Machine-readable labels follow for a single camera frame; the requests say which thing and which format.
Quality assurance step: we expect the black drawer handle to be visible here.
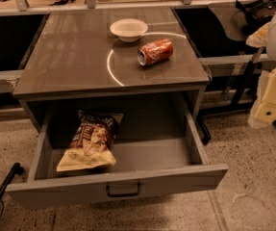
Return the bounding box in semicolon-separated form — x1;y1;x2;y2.
106;183;141;198

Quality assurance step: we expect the grey cabinet counter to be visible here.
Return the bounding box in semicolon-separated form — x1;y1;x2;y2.
13;7;209;129

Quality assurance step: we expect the grey open drawer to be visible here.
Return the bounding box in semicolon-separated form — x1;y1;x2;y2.
6;91;229;210

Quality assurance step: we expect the white paper bowl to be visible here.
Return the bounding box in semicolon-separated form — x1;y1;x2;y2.
110;18;148;42

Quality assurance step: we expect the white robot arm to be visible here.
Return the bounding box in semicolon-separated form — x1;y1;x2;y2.
246;14;276;129

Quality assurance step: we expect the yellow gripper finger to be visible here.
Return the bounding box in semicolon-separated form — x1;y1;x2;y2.
246;23;270;48
248;67;276;129

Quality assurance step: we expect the black VR headset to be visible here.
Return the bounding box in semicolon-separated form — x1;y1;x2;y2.
236;0;276;29

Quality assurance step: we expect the brown chip bag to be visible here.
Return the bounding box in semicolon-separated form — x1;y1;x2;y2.
57;111;123;172

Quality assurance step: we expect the orange soda can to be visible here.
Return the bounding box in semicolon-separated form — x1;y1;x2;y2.
138;38;173;66

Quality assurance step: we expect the dark side table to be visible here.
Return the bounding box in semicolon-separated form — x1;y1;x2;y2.
208;2;272;41

